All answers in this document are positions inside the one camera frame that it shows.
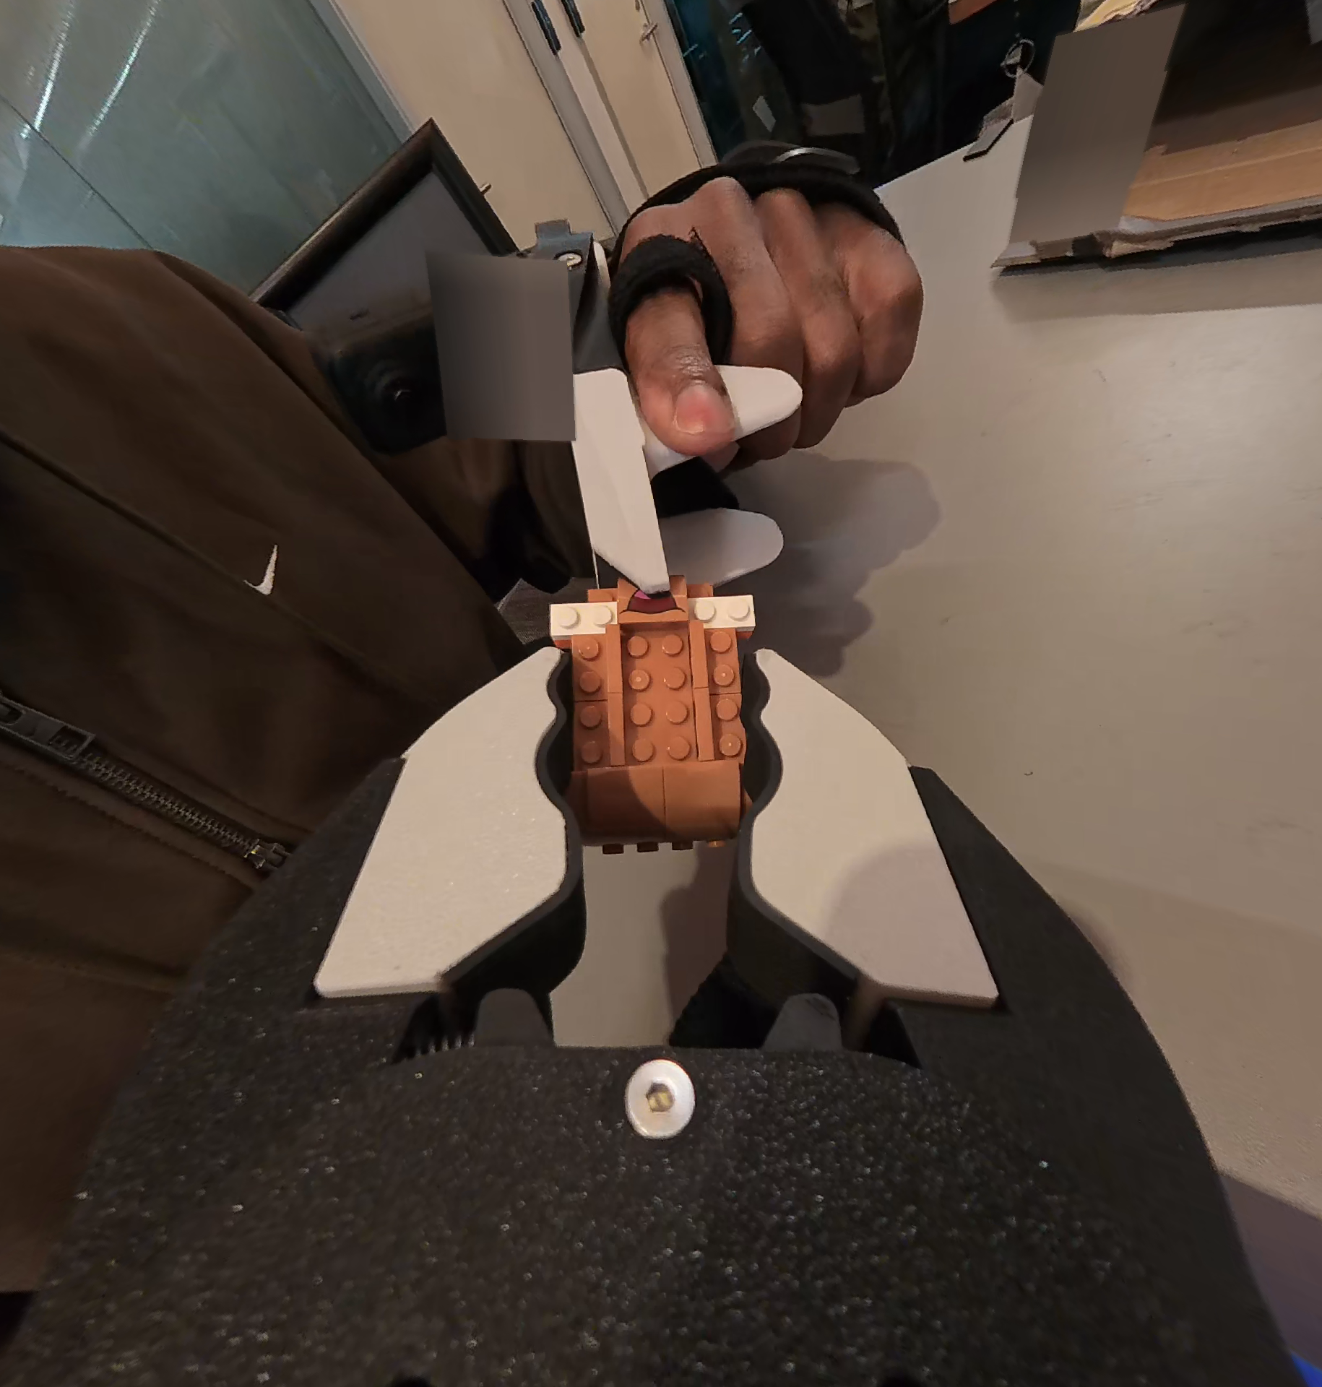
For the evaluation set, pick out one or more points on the brown lego face piece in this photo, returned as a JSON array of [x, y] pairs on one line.
[[650, 606]]

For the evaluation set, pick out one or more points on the person's brown jacket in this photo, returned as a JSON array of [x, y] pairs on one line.
[[184, 653]]

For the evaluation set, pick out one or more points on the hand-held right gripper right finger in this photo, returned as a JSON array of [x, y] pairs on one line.
[[867, 857]]

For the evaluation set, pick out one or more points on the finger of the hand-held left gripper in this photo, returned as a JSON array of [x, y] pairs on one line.
[[618, 479]]

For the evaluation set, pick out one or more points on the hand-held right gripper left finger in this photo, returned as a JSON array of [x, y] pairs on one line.
[[454, 866]]

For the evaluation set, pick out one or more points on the brown lego assembly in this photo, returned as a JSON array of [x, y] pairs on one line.
[[653, 715]]

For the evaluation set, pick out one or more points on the person's left hand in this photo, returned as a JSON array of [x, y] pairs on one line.
[[801, 294]]

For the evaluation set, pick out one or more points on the open cardboard box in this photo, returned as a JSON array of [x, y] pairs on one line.
[[1246, 161]]

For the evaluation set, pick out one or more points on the black framed grey panel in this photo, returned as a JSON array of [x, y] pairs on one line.
[[401, 218]]

